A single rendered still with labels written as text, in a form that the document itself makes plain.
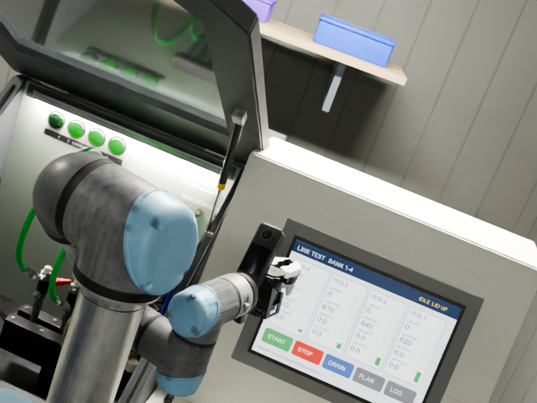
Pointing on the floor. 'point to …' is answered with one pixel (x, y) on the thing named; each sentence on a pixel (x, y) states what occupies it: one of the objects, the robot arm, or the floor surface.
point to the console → (465, 368)
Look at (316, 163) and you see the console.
